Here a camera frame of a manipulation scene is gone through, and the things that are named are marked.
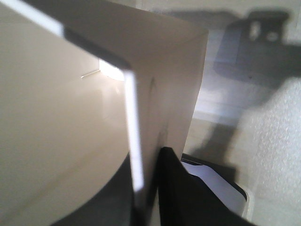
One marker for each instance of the white plastic trash bin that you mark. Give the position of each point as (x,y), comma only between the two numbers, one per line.
(83,84)

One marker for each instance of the white flat device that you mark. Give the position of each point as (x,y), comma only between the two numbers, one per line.
(221,181)

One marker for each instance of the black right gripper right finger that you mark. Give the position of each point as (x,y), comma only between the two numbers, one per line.
(185,201)

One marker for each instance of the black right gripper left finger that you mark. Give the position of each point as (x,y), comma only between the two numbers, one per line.
(113,205)

